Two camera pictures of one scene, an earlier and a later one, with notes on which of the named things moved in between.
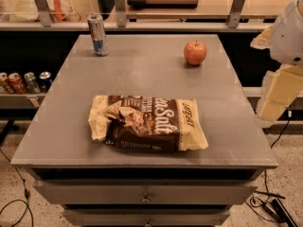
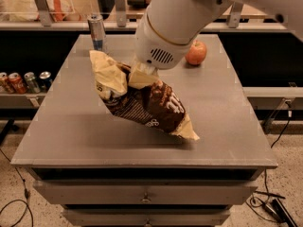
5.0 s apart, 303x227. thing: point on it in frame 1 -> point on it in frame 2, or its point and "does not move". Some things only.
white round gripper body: x=288 y=37 -> x=156 y=46
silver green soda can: x=32 y=85 does not move
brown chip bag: x=146 y=123 -> x=142 y=96
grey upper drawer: x=146 y=191 does not move
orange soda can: x=17 y=83 does not move
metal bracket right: x=234 y=16 does not move
